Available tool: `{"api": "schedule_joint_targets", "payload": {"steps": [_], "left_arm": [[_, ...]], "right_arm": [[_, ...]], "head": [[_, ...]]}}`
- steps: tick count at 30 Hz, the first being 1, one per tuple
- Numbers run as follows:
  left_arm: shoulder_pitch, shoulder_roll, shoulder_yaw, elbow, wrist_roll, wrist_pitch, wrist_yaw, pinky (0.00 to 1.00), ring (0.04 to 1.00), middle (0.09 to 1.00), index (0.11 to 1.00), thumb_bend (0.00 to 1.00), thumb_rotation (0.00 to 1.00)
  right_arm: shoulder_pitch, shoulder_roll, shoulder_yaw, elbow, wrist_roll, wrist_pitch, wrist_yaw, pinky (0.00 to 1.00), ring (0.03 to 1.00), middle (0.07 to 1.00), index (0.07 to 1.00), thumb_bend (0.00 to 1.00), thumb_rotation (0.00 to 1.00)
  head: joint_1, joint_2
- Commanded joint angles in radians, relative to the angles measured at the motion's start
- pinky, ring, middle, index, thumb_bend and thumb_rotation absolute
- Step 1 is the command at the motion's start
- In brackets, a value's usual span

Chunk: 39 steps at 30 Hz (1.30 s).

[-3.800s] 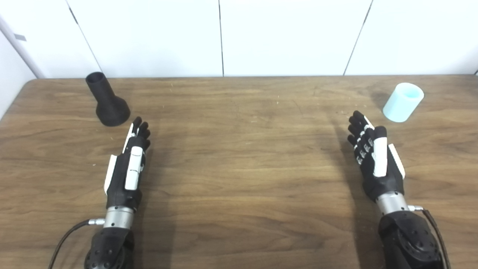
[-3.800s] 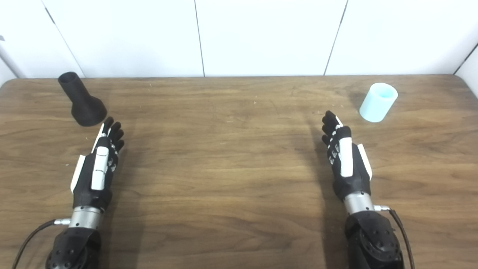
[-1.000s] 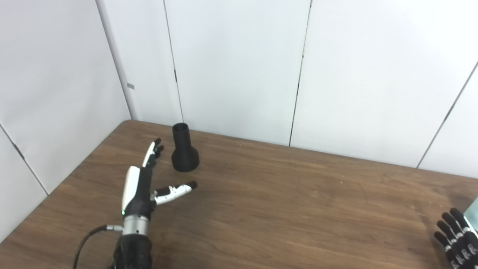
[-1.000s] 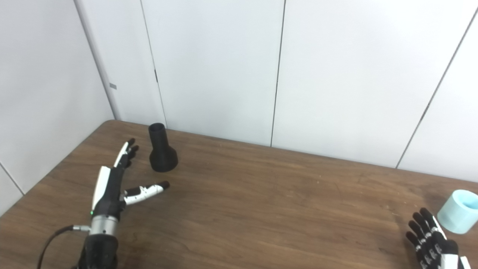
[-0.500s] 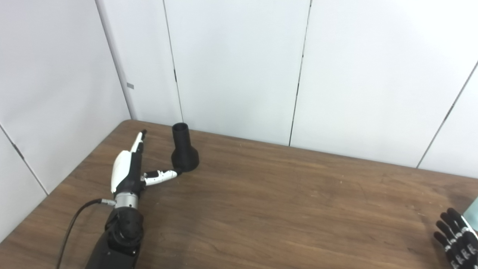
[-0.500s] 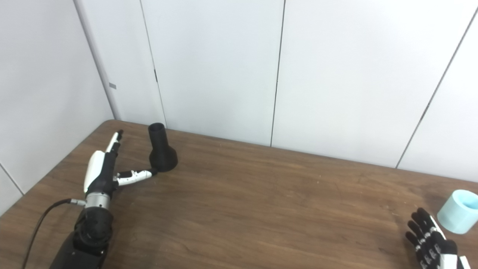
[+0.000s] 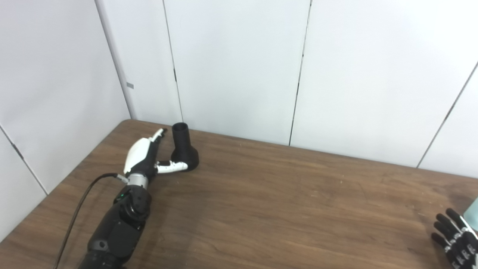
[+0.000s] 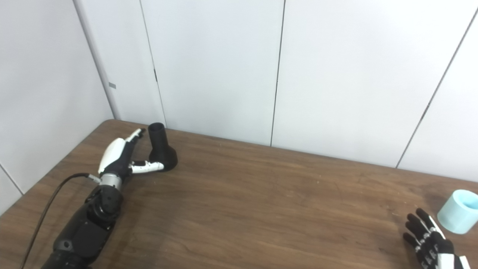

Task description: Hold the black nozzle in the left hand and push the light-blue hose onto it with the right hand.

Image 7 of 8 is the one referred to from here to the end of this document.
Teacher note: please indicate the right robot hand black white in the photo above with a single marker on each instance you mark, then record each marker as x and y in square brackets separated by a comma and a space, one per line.
[461, 243]

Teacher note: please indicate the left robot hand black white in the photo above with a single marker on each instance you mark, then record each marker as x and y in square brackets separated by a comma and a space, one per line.
[143, 158]

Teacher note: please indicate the light blue cup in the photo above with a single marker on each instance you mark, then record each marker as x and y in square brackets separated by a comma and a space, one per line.
[473, 215]

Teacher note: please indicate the black funnel-shaped nozzle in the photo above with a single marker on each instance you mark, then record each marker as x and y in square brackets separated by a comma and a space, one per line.
[183, 149]

